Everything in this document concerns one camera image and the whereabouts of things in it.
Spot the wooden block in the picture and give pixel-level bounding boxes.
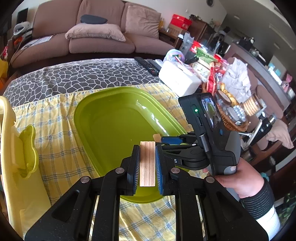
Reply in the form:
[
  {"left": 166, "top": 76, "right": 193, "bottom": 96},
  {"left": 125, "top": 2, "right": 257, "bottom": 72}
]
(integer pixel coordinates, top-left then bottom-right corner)
[{"left": 139, "top": 133, "right": 161, "bottom": 187}]

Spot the green plastic box lid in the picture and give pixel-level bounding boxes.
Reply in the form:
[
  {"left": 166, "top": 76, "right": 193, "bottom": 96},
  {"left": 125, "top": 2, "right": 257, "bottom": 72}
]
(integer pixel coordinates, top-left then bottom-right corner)
[{"left": 74, "top": 86, "right": 188, "bottom": 204}]

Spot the person's right hand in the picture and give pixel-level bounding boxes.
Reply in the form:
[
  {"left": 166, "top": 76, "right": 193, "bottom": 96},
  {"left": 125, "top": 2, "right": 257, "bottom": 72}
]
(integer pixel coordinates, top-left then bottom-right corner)
[{"left": 214, "top": 158, "right": 264, "bottom": 198}]

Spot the wicker basket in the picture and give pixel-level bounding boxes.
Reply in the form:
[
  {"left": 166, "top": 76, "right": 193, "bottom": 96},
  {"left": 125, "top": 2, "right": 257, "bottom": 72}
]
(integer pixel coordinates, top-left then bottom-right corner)
[{"left": 214, "top": 90, "right": 249, "bottom": 132}]

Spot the yellow plastic toy box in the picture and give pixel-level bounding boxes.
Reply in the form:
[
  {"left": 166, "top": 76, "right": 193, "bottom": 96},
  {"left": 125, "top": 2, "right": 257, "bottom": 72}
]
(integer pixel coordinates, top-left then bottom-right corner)
[{"left": 1, "top": 96, "right": 51, "bottom": 237}]

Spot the white sleeve with black cuff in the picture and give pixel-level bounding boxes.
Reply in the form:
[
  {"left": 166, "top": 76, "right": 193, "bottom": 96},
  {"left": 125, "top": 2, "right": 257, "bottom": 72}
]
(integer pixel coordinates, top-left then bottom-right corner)
[{"left": 241, "top": 178, "right": 280, "bottom": 240}]

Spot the yellow checked cloth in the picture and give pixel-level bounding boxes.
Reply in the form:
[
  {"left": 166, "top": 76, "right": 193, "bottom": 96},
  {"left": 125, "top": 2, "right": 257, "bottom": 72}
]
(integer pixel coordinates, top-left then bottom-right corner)
[{"left": 11, "top": 83, "right": 209, "bottom": 241}]

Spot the white tissue box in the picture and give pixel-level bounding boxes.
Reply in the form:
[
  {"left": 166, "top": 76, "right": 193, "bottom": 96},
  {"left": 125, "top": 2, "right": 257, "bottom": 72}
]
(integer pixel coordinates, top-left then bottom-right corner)
[{"left": 159, "top": 61, "right": 202, "bottom": 97}]

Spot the black remote control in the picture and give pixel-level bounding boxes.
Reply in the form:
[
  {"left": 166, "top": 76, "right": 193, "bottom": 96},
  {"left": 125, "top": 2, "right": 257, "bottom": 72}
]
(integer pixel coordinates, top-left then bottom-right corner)
[{"left": 134, "top": 57, "right": 159, "bottom": 76}]

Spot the red gift box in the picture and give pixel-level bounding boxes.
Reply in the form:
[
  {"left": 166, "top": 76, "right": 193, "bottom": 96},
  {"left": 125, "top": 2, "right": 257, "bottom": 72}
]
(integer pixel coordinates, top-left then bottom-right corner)
[{"left": 170, "top": 14, "right": 192, "bottom": 30}]

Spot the beige cushion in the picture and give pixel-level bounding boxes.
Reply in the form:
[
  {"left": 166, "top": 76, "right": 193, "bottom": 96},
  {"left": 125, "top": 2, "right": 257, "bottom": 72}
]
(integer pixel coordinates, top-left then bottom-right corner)
[{"left": 65, "top": 23, "right": 126, "bottom": 42}]

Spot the grey pebble pattern tablecloth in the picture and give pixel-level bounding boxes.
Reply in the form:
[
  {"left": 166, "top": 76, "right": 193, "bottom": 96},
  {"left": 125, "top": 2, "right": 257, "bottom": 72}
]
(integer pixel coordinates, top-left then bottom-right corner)
[{"left": 2, "top": 58, "right": 160, "bottom": 107}]

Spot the dark blue cushion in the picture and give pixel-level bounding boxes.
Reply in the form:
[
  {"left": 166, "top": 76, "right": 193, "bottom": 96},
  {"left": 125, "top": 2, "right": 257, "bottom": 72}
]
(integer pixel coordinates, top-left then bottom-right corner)
[{"left": 80, "top": 14, "right": 108, "bottom": 25}]

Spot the brown fabric sofa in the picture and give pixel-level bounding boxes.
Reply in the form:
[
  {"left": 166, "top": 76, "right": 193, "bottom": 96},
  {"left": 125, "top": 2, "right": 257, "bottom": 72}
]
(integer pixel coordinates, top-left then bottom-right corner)
[{"left": 11, "top": 1, "right": 173, "bottom": 69}]

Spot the black usb cable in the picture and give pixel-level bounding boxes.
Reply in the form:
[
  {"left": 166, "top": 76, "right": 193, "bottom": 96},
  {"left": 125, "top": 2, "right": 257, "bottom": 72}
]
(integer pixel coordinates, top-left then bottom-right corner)
[{"left": 198, "top": 133, "right": 212, "bottom": 159}]

